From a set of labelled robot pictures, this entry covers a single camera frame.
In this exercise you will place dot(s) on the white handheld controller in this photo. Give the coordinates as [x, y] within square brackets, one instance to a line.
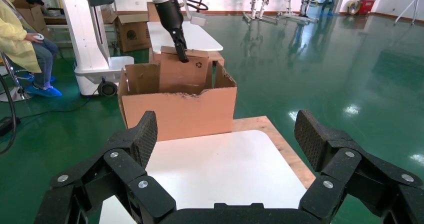
[39, 36]

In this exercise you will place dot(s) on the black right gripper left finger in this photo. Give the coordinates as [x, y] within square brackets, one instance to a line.
[99, 182]

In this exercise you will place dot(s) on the white tripod stand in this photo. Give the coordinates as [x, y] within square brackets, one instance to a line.
[410, 5]

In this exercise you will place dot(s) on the yellow round fan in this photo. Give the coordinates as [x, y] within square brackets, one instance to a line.
[353, 7]

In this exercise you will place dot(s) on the white side table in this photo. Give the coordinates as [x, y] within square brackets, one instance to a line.
[198, 38]

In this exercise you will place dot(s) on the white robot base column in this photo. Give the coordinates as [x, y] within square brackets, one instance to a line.
[87, 43]

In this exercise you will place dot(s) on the open cardboard box with hole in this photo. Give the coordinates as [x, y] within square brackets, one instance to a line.
[132, 33]

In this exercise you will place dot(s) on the stacked cardboard boxes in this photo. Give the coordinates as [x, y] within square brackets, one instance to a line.
[31, 15]

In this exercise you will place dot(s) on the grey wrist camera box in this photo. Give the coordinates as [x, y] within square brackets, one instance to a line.
[198, 19]

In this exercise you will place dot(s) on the black power adapter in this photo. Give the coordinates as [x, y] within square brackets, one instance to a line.
[8, 124]

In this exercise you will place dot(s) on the person in yellow coat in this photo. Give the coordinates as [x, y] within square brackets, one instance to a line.
[16, 37]

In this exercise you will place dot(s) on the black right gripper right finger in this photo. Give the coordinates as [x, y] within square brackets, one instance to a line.
[364, 179]

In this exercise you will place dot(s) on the chrome stool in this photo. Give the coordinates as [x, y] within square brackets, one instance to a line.
[11, 83]

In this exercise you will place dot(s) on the silver camera mount bracket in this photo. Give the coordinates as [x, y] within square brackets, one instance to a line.
[185, 0]

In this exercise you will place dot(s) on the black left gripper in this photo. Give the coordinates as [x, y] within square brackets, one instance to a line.
[169, 14]

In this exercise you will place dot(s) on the humanoid robot on stand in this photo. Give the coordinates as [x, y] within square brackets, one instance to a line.
[260, 0]
[299, 2]

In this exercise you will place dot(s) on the red bin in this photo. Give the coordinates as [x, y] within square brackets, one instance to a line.
[366, 6]

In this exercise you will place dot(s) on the large torn cardboard box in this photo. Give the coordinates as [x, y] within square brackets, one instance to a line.
[179, 116]

